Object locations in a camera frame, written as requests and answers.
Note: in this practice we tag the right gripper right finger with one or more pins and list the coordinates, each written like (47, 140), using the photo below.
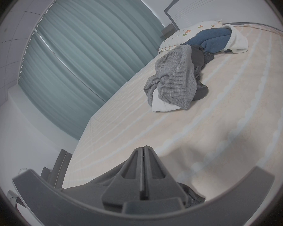
(159, 189)

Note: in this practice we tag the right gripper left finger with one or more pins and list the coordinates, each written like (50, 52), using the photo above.
(129, 189)

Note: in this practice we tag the black T-shirt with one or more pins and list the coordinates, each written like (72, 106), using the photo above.
(193, 196)

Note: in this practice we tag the bed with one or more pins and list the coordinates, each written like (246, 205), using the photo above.
(226, 126)

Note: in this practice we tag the pile of clothes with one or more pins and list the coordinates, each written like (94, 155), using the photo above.
(176, 83)

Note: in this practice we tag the blue-green curtain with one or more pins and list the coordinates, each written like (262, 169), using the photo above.
(61, 90)
(103, 36)

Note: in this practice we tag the grey bedside table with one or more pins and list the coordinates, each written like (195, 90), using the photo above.
(168, 30)

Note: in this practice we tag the white printed pillow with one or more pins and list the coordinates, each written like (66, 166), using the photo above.
(193, 30)

